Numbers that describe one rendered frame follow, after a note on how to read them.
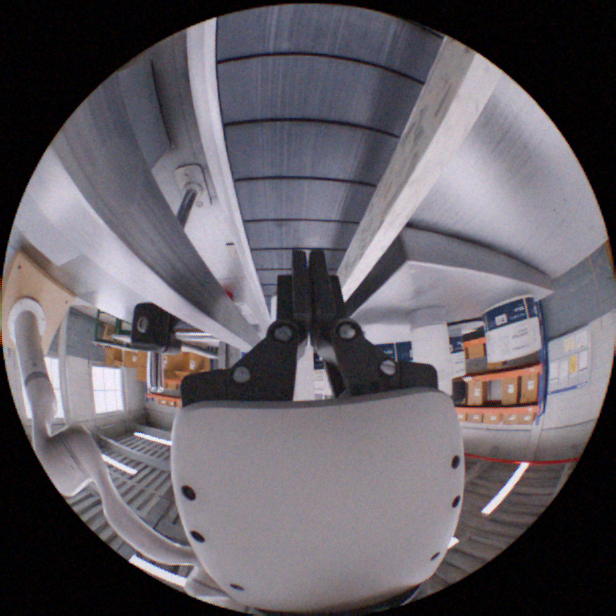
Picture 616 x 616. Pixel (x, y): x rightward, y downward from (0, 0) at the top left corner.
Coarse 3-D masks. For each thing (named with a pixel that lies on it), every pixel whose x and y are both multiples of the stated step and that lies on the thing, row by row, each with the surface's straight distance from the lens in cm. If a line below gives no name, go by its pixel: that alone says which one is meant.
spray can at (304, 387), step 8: (272, 296) 28; (272, 304) 27; (272, 312) 27; (272, 320) 27; (304, 360) 25; (312, 360) 27; (304, 368) 25; (312, 368) 27; (296, 376) 25; (304, 376) 25; (312, 376) 26; (296, 384) 25; (304, 384) 25; (312, 384) 26; (296, 392) 25; (304, 392) 25; (312, 392) 26; (296, 400) 25
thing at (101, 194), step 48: (96, 96) 3; (96, 144) 3; (48, 192) 3; (96, 192) 3; (144, 192) 4; (96, 240) 3; (144, 240) 4; (144, 288) 5; (192, 288) 5; (240, 336) 10
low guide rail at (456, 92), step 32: (448, 64) 9; (480, 64) 8; (448, 96) 8; (480, 96) 8; (416, 128) 9; (448, 128) 8; (416, 160) 8; (448, 160) 9; (384, 192) 10; (416, 192) 9; (384, 224) 10; (352, 256) 15; (352, 288) 17
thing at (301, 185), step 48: (240, 48) 10; (288, 48) 10; (336, 48) 10; (384, 48) 10; (432, 48) 11; (240, 96) 10; (288, 96) 10; (336, 96) 10; (384, 96) 10; (240, 144) 11; (288, 144) 11; (336, 144) 11; (384, 144) 12; (240, 192) 13; (288, 192) 13; (336, 192) 13; (288, 240) 17; (336, 240) 17
